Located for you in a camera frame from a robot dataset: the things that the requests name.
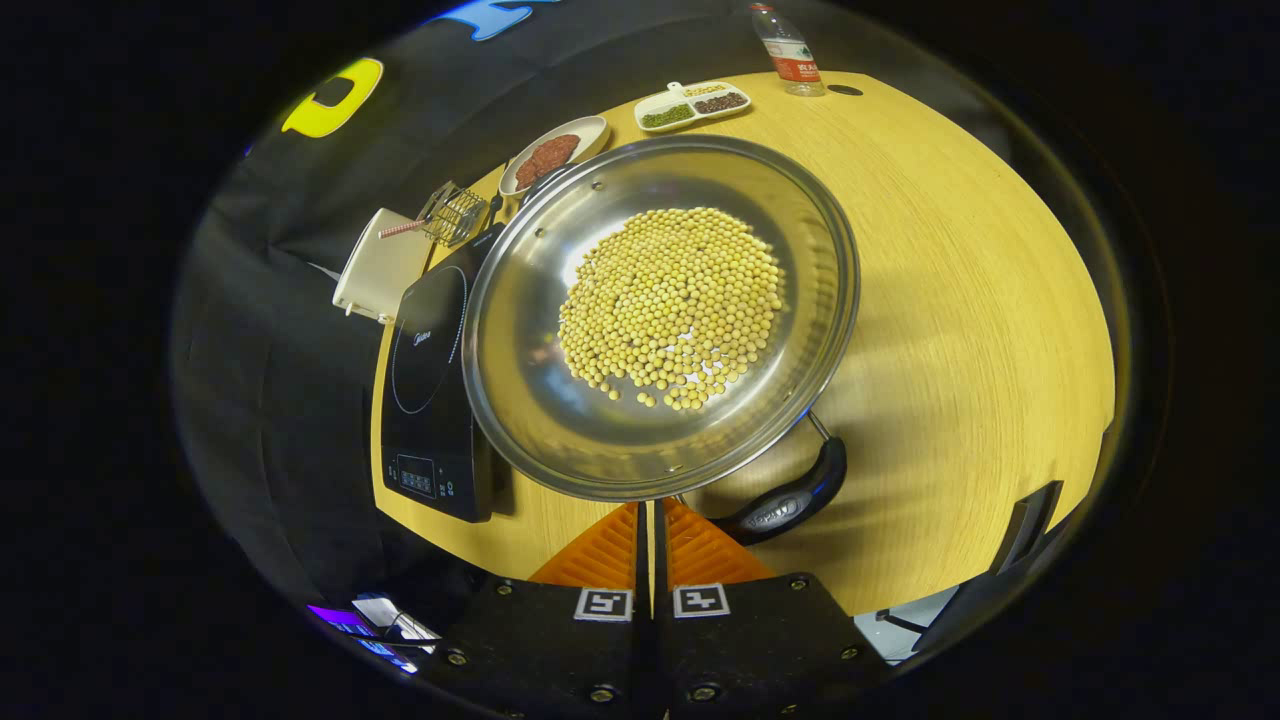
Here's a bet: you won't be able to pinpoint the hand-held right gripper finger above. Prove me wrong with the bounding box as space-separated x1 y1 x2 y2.
654 497 891 720
415 500 653 720

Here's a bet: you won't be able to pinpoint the stainless steel pot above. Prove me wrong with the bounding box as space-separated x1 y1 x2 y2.
462 134 861 546

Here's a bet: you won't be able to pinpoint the pile of yellow soybeans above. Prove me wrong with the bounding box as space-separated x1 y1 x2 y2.
557 206 786 413

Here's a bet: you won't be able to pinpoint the black induction cooktop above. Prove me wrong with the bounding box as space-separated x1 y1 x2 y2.
380 222 511 524

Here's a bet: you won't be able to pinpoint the black chair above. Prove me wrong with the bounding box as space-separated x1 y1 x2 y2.
878 480 1066 656

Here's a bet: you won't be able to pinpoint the white toaster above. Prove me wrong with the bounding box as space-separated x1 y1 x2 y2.
332 208 433 324

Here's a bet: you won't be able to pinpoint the reddish brown meat slices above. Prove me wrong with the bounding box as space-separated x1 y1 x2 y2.
514 133 582 191

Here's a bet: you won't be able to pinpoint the white oval plate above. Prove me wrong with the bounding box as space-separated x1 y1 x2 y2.
498 115 611 198

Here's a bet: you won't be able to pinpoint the white divided dish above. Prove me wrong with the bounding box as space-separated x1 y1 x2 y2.
634 81 753 133

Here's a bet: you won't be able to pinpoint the clear water bottle red label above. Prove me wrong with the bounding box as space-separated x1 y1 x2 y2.
750 2 827 98

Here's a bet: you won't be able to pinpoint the metal wire basket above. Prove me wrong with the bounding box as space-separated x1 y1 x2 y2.
418 180 489 248

